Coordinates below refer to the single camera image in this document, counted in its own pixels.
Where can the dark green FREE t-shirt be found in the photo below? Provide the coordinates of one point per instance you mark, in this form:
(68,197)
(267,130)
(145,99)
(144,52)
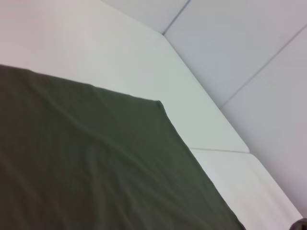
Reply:
(84,155)

